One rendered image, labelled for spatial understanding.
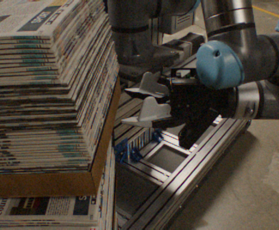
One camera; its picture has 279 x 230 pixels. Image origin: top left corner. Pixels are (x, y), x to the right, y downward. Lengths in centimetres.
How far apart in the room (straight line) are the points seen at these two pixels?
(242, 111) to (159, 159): 91
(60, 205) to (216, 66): 30
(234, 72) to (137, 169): 97
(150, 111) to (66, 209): 22
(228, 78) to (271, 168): 142
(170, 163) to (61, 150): 107
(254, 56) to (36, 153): 33
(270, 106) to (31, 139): 41
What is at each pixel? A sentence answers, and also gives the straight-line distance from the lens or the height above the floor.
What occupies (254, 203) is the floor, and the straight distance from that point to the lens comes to 161.
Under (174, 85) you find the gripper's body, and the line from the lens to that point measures 52.
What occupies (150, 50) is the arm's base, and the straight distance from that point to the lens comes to 88.
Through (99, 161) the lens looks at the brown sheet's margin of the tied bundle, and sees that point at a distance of 42.
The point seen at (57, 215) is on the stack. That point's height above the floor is 83.
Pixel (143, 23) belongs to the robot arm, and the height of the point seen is 93.
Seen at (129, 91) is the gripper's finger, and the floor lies 86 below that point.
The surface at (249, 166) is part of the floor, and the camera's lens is 180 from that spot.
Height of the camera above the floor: 116
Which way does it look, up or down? 33 degrees down
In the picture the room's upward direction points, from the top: straight up
